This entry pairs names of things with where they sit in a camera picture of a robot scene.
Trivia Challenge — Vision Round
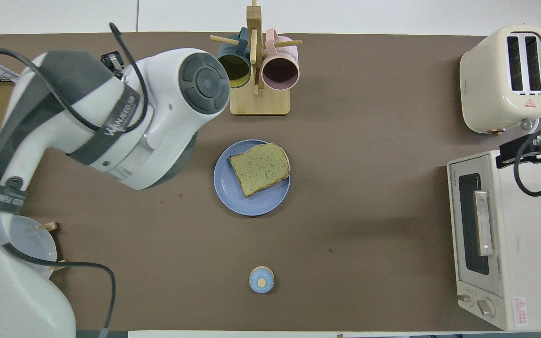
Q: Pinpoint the toasted bread slice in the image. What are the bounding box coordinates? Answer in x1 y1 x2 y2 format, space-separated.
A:
229 143 291 198

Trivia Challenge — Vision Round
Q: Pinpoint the blue round plate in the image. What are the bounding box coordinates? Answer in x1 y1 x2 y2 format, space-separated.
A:
213 139 292 217

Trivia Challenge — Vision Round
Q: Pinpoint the wooden plate rack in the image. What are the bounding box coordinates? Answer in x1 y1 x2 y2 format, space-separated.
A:
36 222 68 273

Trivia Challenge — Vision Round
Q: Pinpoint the grey round plate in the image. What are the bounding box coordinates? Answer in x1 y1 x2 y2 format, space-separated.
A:
8 215 58 268

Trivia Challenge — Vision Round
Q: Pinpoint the white toaster oven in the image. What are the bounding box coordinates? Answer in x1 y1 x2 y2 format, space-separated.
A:
447 149 541 331

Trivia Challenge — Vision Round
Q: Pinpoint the cream two-slot toaster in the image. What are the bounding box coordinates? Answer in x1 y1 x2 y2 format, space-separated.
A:
460 25 541 134

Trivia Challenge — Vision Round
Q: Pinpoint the brown table mat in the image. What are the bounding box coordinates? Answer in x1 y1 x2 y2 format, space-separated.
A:
0 32 541 331

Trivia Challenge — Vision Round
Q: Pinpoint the pink ribbed mug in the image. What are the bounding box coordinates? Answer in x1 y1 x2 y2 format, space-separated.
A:
261 28 301 91

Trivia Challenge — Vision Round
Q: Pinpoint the wooden mug rack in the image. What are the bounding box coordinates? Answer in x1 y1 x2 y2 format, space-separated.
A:
209 0 304 116

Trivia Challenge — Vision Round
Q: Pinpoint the dark teal mug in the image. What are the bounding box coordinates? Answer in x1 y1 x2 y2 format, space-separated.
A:
213 27 252 90

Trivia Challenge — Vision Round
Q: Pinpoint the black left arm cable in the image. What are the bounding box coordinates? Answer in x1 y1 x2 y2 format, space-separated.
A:
0 23 149 338

